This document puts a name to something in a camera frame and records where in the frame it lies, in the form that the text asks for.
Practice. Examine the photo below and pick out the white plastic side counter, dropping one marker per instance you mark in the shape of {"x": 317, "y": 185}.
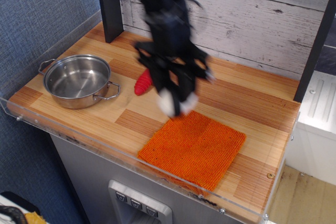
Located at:
{"x": 311, "y": 149}

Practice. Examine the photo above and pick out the clear acrylic table guard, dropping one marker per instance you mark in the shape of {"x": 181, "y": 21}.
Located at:
{"x": 121, "y": 127}

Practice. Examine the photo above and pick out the orange knitted cloth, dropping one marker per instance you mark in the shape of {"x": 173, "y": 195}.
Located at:
{"x": 196, "y": 150}

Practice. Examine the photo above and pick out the stainless steel pot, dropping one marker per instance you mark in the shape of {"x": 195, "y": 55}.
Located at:
{"x": 78, "y": 81}

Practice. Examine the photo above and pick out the grey toy fridge dispenser panel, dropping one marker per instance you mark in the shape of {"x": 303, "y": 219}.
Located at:
{"x": 131, "y": 206}

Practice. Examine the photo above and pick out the black left vertical post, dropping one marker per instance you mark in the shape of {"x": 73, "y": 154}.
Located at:
{"x": 111, "y": 18}

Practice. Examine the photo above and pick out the black and yellow bag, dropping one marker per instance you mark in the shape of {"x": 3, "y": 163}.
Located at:
{"x": 15, "y": 209}

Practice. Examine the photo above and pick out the black right vertical post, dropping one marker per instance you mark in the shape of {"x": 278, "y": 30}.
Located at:
{"x": 316, "y": 49}

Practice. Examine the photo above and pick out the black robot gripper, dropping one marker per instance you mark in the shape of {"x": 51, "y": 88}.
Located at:
{"x": 171, "y": 46}

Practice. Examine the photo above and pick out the black and white plush ball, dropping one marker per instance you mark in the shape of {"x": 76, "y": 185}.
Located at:
{"x": 173, "y": 107}

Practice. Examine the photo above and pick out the black vertical post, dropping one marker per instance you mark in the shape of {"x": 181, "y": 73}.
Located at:
{"x": 111, "y": 18}
{"x": 316, "y": 49}

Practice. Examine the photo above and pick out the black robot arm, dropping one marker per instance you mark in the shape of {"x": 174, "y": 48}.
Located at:
{"x": 166, "y": 8}

